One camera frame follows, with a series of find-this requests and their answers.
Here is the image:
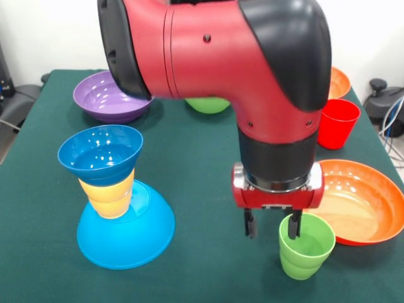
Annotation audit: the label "light blue plastic bowl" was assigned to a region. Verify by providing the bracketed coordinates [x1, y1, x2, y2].
[76, 179, 176, 270]

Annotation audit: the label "dark blue plastic bowl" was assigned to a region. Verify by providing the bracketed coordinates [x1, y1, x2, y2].
[57, 124, 145, 186]

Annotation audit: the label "light green plastic bowl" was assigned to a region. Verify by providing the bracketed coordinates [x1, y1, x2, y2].
[184, 97, 231, 115]

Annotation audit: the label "orange plastic bowl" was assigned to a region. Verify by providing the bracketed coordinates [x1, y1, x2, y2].
[328, 66, 352, 100]
[311, 159, 404, 246]

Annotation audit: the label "green stepped plastic cup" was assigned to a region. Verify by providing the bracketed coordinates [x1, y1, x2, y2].
[278, 213, 336, 281]

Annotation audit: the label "dark green tablecloth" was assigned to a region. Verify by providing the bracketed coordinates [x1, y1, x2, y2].
[0, 69, 404, 303]

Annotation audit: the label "blue and white cables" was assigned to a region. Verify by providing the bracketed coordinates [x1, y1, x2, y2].
[380, 96, 404, 162]

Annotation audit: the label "purple plastic bowl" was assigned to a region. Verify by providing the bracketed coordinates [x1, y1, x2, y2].
[73, 70, 155, 124]

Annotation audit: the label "yellow stepped plastic cup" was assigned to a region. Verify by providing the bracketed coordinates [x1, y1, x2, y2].
[78, 169, 136, 220]

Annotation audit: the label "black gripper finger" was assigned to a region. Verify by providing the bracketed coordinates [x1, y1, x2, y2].
[242, 207, 258, 240]
[287, 210, 304, 241]

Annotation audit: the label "black equipment box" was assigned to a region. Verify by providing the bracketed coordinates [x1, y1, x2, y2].
[0, 44, 16, 102]

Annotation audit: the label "red plastic cup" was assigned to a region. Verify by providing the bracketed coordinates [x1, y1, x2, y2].
[317, 98, 362, 150]

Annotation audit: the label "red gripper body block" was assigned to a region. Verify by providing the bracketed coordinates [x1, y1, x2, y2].
[231, 162, 325, 211]

